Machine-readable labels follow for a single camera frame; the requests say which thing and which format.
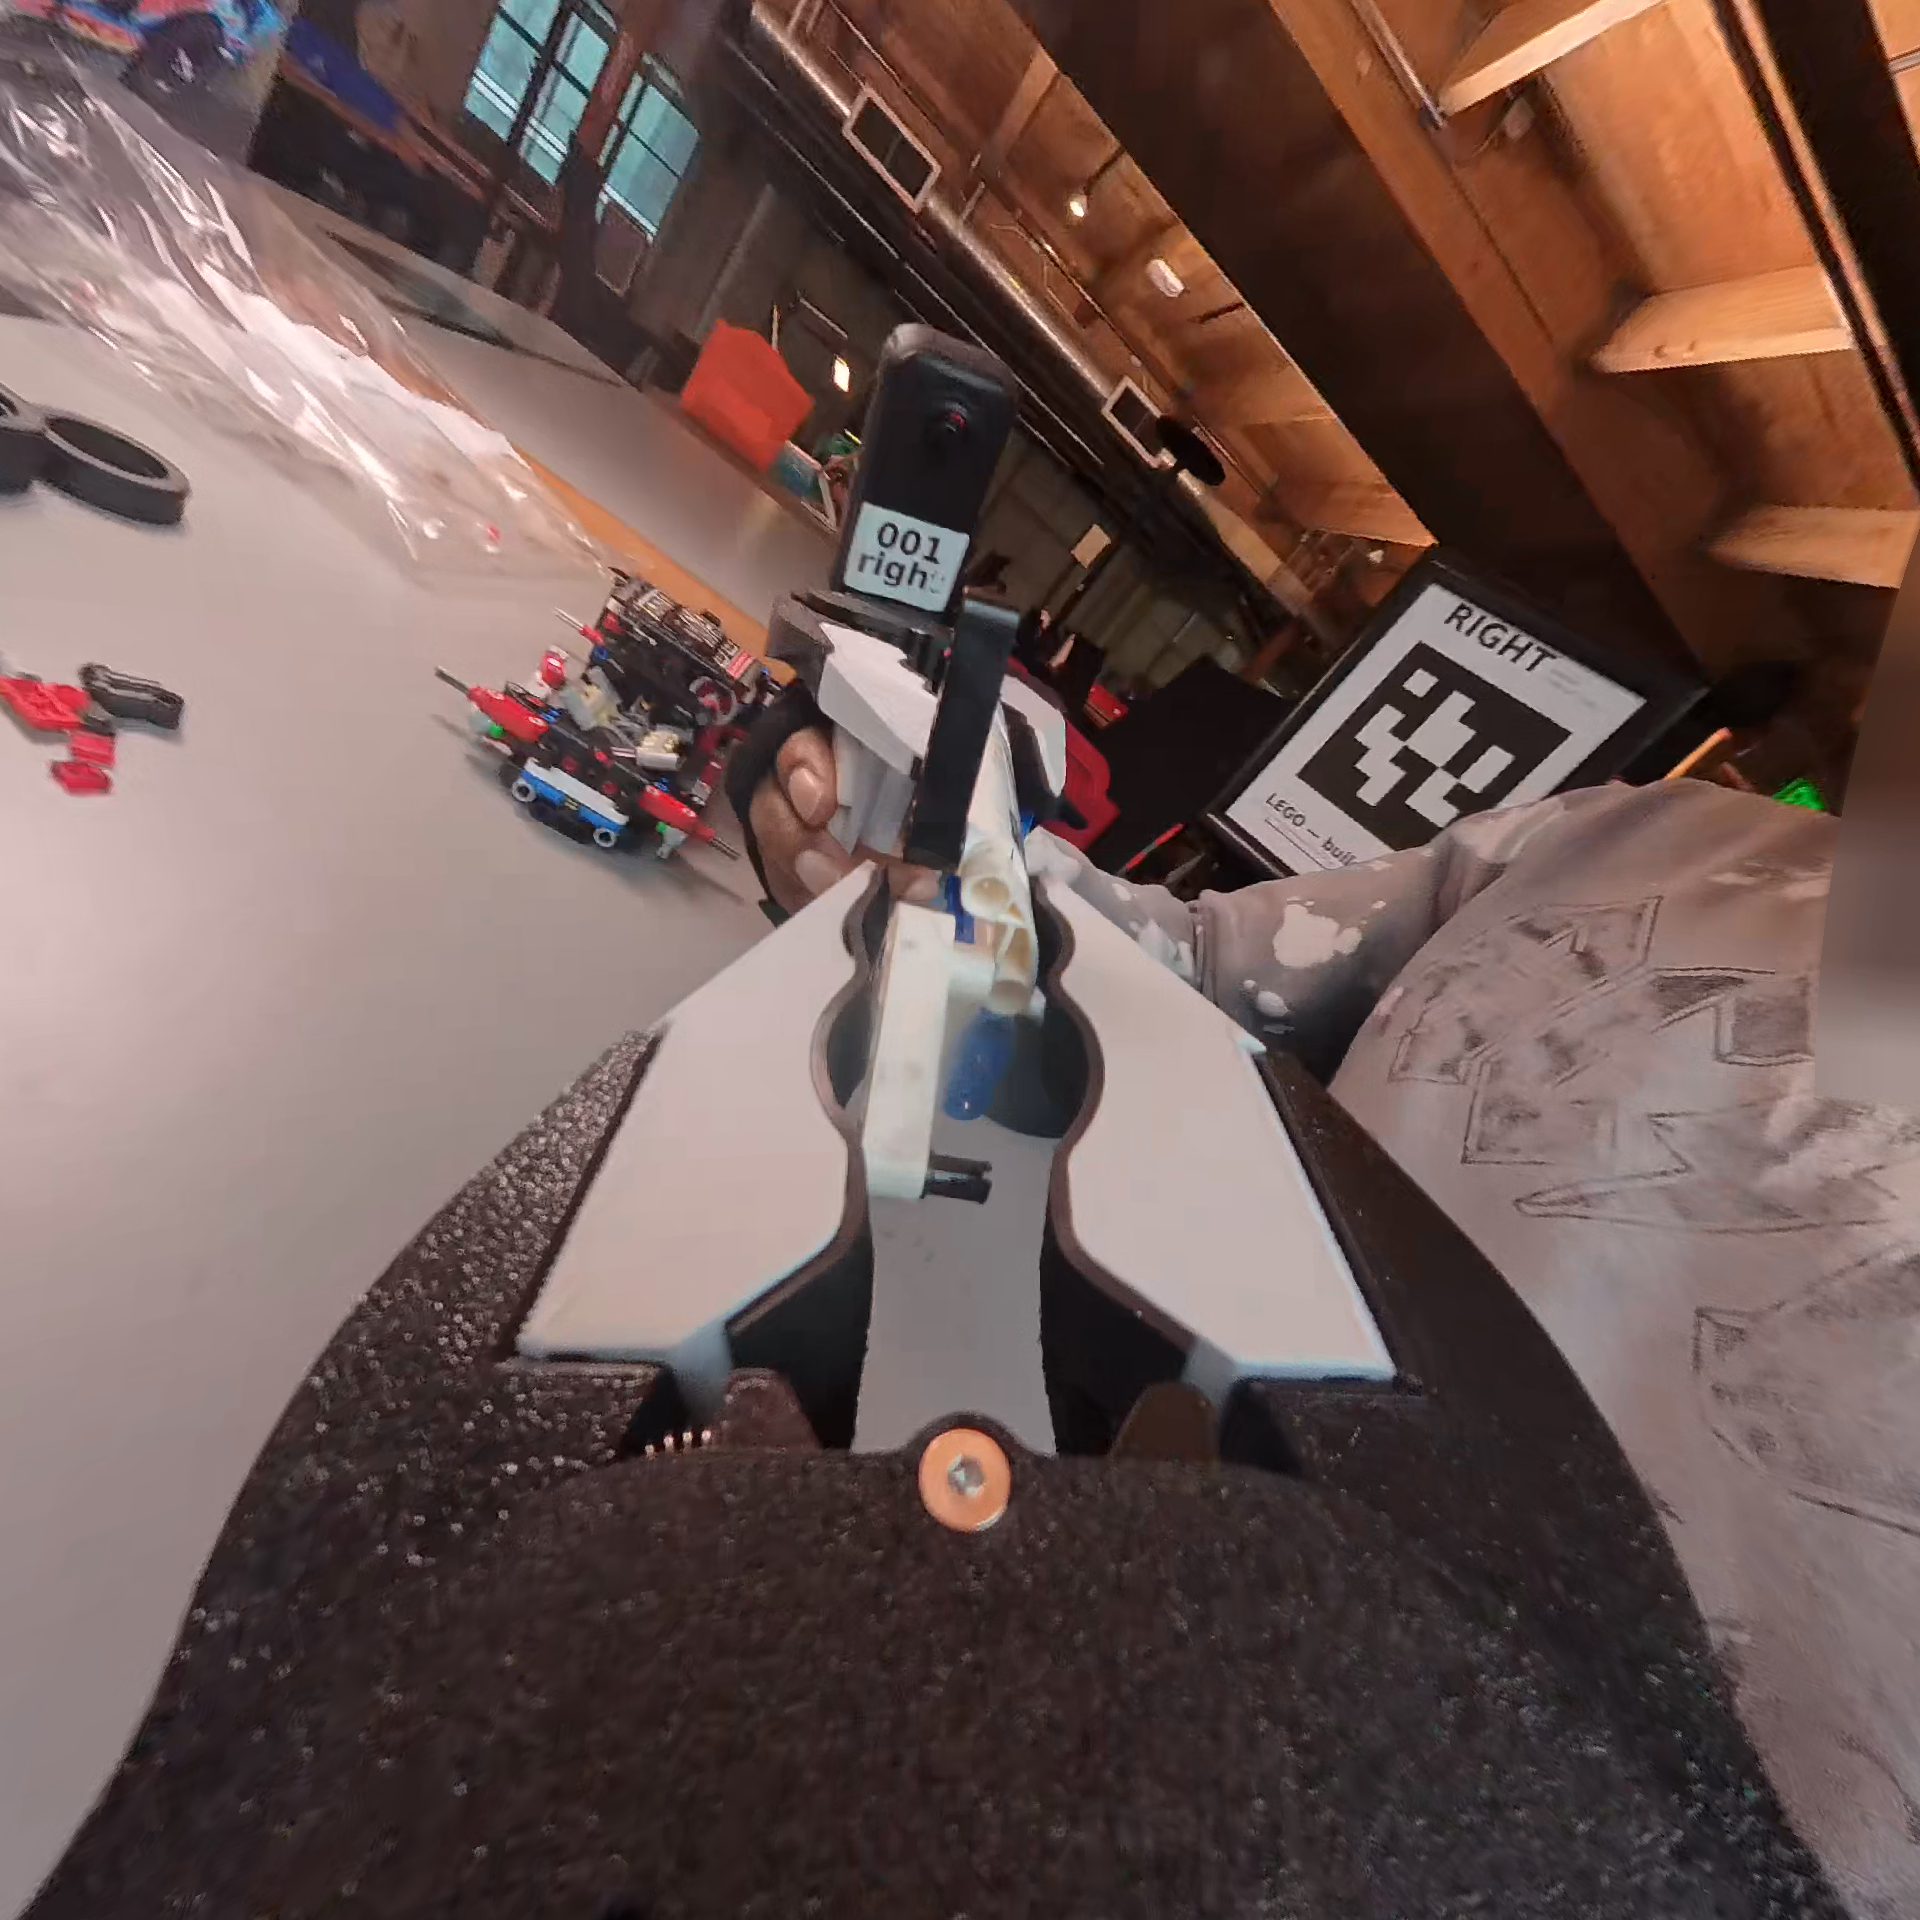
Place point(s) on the blue white car side panel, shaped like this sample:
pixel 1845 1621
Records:
pixel 909 1050

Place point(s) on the grey desk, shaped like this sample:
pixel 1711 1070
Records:
pixel 301 975

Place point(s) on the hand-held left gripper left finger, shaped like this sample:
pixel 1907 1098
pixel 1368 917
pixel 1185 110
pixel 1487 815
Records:
pixel 704 1172

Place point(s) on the orange storage bin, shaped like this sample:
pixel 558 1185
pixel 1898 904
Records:
pixel 744 389

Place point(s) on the black toy tyre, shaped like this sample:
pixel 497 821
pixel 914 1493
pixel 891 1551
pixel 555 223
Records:
pixel 24 442
pixel 120 504

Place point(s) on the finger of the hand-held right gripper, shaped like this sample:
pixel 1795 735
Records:
pixel 879 735
pixel 1037 774

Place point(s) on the red toy brick piece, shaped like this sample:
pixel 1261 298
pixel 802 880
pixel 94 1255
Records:
pixel 37 700
pixel 83 764

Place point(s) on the person's right hand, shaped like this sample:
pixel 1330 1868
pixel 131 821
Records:
pixel 797 820

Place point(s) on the framed marker sign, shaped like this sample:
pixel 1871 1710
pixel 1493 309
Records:
pixel 1501 705

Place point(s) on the clear plastic bags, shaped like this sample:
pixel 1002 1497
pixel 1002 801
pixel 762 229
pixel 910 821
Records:
pixel 301 330

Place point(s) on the person's grey sweatshirt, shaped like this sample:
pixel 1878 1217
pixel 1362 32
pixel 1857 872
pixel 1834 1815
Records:
pixel 1723 1277

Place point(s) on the toy brick race car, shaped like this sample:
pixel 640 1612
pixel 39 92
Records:
pixel 629 720

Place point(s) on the black toy link piece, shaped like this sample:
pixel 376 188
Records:
pixel 142 703

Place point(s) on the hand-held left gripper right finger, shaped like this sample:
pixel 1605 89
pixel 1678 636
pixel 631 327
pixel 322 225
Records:
pixel 1200 1185

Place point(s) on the black toy set box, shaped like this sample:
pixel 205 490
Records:
pixel 194 37

